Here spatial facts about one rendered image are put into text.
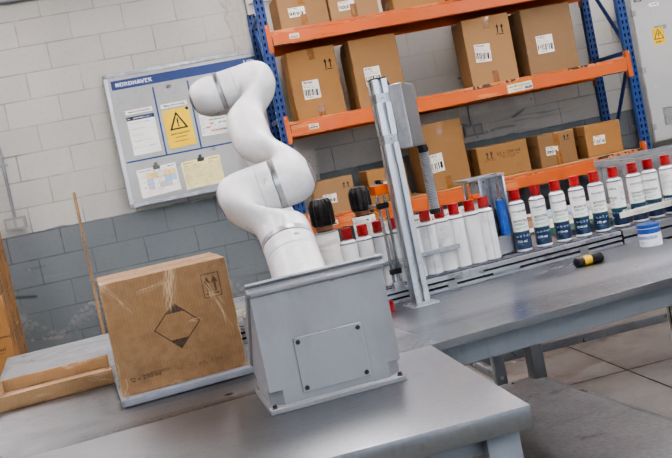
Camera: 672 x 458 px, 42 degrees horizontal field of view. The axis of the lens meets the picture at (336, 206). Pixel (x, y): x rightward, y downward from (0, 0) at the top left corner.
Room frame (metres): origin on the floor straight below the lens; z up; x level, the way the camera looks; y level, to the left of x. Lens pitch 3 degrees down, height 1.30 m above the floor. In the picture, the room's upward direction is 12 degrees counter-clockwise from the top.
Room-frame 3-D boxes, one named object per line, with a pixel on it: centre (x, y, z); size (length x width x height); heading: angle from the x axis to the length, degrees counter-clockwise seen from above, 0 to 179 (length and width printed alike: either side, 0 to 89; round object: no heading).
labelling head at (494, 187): (2.90, -0.48, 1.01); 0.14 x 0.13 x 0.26; 107
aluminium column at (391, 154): (2.56, -0.19, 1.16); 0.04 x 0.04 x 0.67; 17
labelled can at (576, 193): (2.90, -0.79, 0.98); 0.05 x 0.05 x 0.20
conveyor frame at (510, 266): (2.69, -0.10, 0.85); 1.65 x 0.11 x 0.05; 107
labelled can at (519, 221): (2.83, -0.57, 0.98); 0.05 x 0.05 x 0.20
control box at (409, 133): (2.64, -0.23, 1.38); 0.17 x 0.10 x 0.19; 162
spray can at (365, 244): (2.68, -0.06, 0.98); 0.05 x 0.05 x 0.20
